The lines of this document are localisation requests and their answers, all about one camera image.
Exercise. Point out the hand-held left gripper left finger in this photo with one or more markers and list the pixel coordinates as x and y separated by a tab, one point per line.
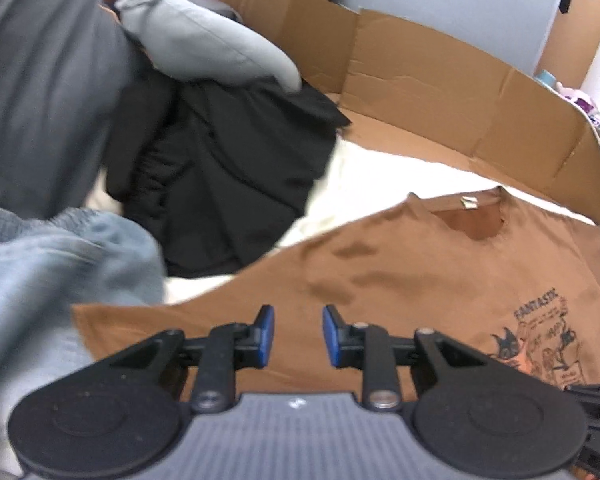
265	335

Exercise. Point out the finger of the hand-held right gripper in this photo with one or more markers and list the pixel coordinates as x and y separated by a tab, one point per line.
595	392

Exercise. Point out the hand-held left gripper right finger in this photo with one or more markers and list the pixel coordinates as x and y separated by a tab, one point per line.
332	337

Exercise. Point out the brown printed t-shirt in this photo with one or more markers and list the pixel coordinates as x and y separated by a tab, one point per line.
405	270

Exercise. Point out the cream printed bed sheet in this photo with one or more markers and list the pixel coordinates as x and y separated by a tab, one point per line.
370	185

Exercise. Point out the crumpled black garment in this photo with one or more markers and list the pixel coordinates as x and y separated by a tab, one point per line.
230	175

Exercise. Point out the flat brown cardboard sheet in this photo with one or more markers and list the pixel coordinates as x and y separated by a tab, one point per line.
430	85

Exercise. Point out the grey neck pillow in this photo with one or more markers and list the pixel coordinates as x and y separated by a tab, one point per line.
205	40

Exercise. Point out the dark grey garment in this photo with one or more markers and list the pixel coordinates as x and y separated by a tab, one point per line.
40	85

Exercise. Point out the upright brown cardboard panel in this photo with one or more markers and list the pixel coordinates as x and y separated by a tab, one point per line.
580	45

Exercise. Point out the grey plastic-wrapped mattress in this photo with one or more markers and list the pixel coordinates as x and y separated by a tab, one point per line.
455	0

